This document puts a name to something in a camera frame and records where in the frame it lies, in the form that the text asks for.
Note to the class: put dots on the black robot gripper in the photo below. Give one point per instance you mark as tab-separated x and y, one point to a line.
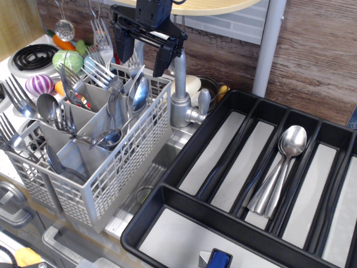
149	22

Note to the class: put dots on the big steel spoon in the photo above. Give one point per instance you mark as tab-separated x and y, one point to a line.
139	102

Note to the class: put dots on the steel spoon lying in basket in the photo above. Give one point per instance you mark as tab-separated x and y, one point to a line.
107	140

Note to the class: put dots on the steel spoon left compartment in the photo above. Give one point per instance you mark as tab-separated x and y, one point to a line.
48	107

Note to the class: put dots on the steel spoon compartment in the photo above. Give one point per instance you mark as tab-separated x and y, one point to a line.
48	107
58	167

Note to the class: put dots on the grey plastic cutlery basket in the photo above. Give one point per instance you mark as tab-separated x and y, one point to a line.
110	175

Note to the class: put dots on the steel spoon front compartment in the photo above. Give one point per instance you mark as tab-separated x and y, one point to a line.
58	167

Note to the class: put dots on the top steel spoon in tray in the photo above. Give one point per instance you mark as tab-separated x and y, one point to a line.
294	140

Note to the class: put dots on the steel spoon in tray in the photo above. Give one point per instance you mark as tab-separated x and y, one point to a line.
265	200
294	140

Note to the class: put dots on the black cutlery tray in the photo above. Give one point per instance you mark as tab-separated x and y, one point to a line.
201	203

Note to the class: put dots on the lower steel spoon in tray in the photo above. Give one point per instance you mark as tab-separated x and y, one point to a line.
265	200

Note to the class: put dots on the steel fork back tall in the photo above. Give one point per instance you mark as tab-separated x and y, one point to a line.
102	40

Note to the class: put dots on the steel fork centre top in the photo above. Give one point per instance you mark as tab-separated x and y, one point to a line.
100	74

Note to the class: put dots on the white toy vegetable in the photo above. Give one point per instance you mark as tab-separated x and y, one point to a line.
193	84

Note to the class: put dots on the wooden round shelf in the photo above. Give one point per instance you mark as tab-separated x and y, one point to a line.
209	7

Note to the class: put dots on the green toy cabbage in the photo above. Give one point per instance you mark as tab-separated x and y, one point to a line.
72	59

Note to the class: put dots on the silver toy faucet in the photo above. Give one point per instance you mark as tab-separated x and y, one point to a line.
182	112

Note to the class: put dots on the orange toy carrot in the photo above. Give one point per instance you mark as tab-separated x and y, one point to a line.
65	45

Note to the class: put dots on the steel fork left middle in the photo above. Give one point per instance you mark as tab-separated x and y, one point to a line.
74	87

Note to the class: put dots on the slotted steel skimmer ladle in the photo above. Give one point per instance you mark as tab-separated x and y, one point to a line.
64	29

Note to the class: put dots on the yellow toy corn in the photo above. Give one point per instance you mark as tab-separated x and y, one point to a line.
221	93

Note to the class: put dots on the steel fork middle compartment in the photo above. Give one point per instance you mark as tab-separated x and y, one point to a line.
63	119

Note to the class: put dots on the purple striped toy onion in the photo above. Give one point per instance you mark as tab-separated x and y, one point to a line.
39	84

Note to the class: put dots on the black coil stove burner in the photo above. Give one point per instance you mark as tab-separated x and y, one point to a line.
34	57

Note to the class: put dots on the steel fork far left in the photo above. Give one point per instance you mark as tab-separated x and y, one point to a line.
21	101

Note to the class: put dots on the steel fork front left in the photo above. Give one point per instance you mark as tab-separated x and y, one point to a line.
11	136

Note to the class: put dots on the blue object at bottom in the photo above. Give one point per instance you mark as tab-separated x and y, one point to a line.
219	259

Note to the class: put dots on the grey metal post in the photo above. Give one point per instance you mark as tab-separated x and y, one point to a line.
274	19

